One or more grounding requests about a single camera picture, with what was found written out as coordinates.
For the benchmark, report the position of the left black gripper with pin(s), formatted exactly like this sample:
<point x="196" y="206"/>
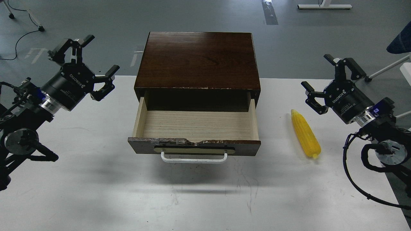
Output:
<point x="69" y="86"/>

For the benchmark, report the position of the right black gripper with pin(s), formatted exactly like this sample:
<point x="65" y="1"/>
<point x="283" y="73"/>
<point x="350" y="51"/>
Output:
<point x="346" y="101"/>

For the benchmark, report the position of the yellow corn cob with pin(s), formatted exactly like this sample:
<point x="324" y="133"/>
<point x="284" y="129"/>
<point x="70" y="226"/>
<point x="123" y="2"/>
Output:
<point x="305" y="135"/>

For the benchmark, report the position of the light wood drawer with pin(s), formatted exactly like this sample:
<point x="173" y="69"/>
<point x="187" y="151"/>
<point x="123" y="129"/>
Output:
<point x="196" y="122"/>

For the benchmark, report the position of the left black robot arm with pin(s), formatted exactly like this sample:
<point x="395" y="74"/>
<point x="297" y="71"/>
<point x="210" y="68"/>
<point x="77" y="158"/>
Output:
<point x="34" y="105"/>

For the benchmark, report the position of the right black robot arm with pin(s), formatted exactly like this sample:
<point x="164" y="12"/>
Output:
<point x="390" y="147"/>

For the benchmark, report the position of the white chair base leg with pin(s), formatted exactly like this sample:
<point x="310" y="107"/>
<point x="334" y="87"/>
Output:
<point x="394" y="64"/>

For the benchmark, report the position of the white table foot bar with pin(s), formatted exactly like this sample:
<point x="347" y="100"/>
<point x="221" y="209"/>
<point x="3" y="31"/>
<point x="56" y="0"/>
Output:
<point x="324" y="4"/>

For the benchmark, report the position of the dark wooden cabinet box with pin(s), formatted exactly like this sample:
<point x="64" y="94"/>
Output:
<point x="198" y="71"/>

